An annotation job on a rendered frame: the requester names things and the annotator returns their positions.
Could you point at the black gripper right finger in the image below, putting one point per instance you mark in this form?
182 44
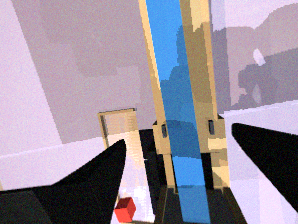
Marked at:
275 153

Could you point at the red block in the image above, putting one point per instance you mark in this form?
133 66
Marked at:
125 209

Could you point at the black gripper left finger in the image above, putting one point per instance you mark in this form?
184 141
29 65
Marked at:
86 196

